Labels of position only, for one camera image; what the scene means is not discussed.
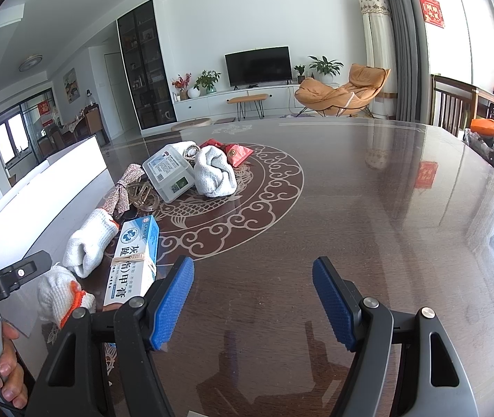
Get round ceiling lamp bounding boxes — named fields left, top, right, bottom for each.
left=18, top=55, right=43, bottom=72

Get black hair clip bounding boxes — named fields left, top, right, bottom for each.
left=112, top=204, right=141, bottom=223

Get large leafy potted plant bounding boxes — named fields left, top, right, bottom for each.
left=308, top=56, right=344, bottom=84

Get person's left hand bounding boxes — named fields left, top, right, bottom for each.
left=0, top=322, right=29, bottom=411

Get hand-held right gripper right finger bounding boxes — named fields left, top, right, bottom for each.
left=312, top=255, right=480, bottom=417

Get translucent hair claw clip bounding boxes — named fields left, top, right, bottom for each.
left=126, top=178, right=161, bottom=210

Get red flower arrangement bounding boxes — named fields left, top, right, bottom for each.
left=172, top=74, right=192, bottom=100

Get orange lounge chair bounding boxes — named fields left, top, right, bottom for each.
left=295, top=63, right=391, bottom=118

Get white waffle towel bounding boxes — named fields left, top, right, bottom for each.
left=194, top=145, right=237, bottom=198

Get blue white toothpaste box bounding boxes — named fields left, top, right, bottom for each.
left=103, top=215, right=161, bottom=307

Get white storage container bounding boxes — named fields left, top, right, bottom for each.
left=0, top=134, right=116, bottom=283

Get clear plastic lidded box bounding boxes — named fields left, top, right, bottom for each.
left=143, top=144, right=198, bottom=204

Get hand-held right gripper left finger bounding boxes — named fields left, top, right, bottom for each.
left=25, top=255, right=196, bottom=417

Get white television cabinet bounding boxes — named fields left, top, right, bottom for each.
left=172, top=82, right=313, bottom=122

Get bushy green potted plant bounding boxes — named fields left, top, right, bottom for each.
left=194, top=69, right=222, bottom=94

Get covered standing air conditioner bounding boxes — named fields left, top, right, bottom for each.
left=357, top=0, right=400, bottom=118

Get red pouch gold emblem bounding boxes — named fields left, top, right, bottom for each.
left=225, top=143, right=254, bottom=168

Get wooden dining chair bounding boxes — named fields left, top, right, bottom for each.
left=84, top=106, right=109, bottom=146

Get dark glass display cabinet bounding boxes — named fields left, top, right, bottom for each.
left=117, top=0, right=177, bottom=136

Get white knit cloth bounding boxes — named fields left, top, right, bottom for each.
left=164, top=141, right=196, bottom=154

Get black flat television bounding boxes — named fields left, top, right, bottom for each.
left=224, top=46, right=292, bottom=87

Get orange bag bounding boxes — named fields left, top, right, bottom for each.
left=470, top=118, right=494, bottom=142

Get grey curtain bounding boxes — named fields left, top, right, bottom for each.
left=371, top=0, right=432, bottom=124

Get wall painting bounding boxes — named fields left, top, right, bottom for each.
left=63, top=68, right=78, bottom=104

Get wooden slatted chair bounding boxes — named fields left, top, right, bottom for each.
left=429, top=74, right=478, bottom=135

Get sparkly bow hair clip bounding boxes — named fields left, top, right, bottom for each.
left=101, top=164, right=146, bottom=217

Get wooden bench hairpin legs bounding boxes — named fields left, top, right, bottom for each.
left=228, top=94, right=269, bottom=121

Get red window decoration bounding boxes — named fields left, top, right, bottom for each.
left=418, top=0, right=445, bottom=29

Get white knit glove orange cuff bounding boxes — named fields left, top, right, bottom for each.
left=36, top=263, right=97, bottom=328
left=62, top=208, right=120, bottom=279

